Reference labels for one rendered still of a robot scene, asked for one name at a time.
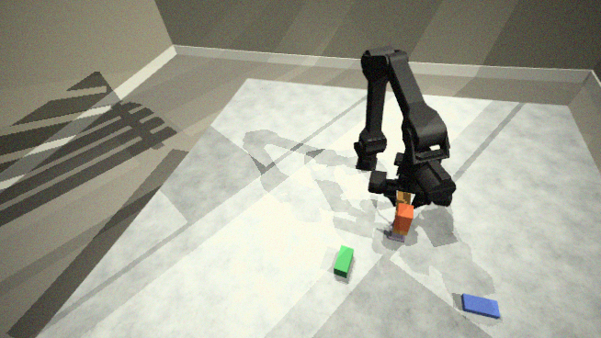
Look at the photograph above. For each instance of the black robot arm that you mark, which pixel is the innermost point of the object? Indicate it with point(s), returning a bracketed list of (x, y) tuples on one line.
[(422, 125)]

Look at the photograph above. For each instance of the blue flat bar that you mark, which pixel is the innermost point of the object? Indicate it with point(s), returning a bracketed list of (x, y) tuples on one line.
[(480, 306)]

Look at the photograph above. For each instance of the green block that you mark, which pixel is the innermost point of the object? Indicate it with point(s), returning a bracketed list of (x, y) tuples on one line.
[(343, 261)]

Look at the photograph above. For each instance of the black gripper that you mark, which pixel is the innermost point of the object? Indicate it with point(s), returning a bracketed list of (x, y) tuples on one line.
[(378, 184)]

